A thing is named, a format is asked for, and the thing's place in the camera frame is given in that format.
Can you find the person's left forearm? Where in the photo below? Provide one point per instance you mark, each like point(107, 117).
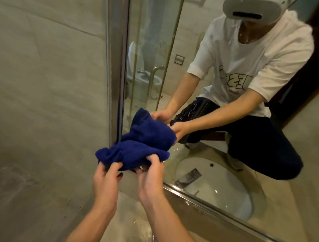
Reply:
point(89, 229)

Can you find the chrome sink faucet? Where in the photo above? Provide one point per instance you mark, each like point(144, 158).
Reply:
point(154, 241)

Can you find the silver framed wall mirror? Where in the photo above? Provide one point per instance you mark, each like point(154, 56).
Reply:
point(312, 142)

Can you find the person's right forearm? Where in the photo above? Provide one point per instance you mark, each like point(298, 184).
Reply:
point(175, 233)

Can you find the blue microfibre cloth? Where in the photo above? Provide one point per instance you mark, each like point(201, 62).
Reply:
point(132, 153)

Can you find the glass shower enclosure gold frame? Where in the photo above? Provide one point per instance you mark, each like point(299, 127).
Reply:
point(43, 83)

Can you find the person's left hand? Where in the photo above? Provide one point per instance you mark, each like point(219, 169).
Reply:
point(106, 188)

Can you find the person's right hand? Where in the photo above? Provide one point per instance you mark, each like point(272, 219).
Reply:
point(149, 184)

